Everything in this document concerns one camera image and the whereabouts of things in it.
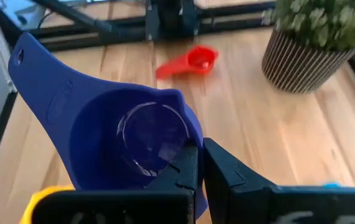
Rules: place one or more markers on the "potted plant striped pot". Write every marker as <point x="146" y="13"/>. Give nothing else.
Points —
<point x="304" y="62"/>

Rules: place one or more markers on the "yellow measuring cup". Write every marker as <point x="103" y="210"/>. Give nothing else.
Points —
<point x="28" y="208"/>

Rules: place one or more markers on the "red measuring cup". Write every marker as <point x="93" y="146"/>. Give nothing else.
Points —
<point x="174" y="68"/>

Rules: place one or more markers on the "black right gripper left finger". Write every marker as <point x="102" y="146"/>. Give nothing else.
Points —
<point x="118" y="208"/>

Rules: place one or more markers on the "dark blue measuring cup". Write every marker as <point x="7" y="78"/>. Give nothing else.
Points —
<point x="71" y="109"/>

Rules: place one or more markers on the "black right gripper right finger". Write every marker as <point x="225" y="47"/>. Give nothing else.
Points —
<point x="258" y="205"/>

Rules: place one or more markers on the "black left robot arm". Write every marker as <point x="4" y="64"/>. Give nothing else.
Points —
<point x="171" y="18"/>

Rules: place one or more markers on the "silver aluminium rail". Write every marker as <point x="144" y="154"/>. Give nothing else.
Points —
<point x="1" y="56"/>

